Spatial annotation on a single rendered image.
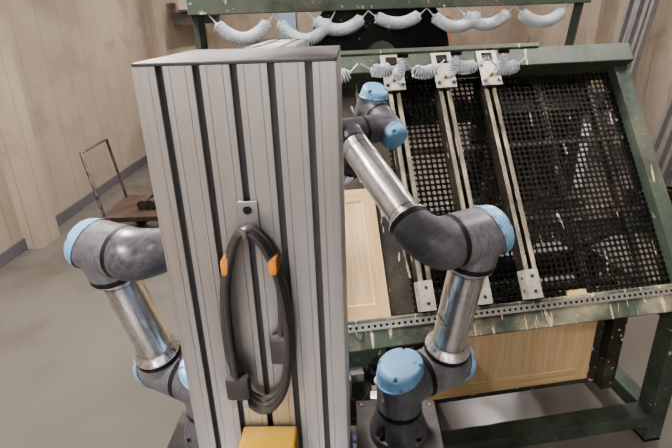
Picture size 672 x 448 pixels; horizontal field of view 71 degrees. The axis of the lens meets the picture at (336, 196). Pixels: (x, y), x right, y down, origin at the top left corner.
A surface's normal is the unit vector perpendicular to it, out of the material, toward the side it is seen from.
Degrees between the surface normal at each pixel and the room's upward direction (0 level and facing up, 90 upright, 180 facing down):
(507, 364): 90
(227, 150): 90
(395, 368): 7
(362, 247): 53
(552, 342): 90
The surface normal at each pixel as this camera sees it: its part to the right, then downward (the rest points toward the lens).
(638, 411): -0.04, -0.93
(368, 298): 0.10, -0.28
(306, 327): -0.03, 0.36
